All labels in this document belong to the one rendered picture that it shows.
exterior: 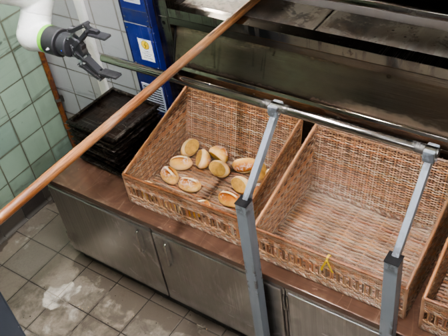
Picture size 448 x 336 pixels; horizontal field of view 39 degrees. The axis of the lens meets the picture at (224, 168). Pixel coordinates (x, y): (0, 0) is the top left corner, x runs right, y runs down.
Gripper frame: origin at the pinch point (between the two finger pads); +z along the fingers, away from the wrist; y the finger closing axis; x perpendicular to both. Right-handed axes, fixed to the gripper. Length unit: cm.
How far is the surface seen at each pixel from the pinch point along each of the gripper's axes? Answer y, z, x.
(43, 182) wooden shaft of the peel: 14.1, 7.7, 41.3
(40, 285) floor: 134, -72, 20
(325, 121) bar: 17, 62, -18
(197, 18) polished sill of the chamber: 17, -11, -55
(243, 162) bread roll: 69, 14, -40
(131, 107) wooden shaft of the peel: 13.8, 7.5, 3.9
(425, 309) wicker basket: 65, 101, -5
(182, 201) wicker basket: 63, 9, -6
